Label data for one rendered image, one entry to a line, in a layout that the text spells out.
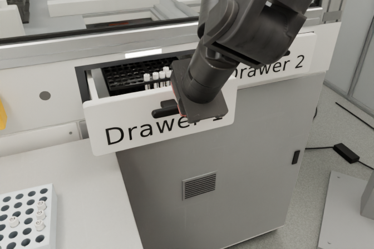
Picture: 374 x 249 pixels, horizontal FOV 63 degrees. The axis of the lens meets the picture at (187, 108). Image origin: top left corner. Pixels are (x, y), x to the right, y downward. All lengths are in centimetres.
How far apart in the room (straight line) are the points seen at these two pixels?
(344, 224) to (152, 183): 96
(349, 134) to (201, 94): 183
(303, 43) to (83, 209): 65
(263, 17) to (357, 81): 222
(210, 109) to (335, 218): 122
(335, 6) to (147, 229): 85
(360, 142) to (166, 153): 153
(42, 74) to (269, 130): 66
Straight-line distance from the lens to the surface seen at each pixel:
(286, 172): 119
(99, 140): 58
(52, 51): 67
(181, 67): 48
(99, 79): 82
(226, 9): 32
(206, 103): 46
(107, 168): 66
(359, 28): 248
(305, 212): 163
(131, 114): 56
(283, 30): 34
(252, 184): 112
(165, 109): 53
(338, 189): 174
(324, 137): 212
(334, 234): 155
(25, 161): 73
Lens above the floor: 120
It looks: 33 degrees down
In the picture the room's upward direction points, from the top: straight up
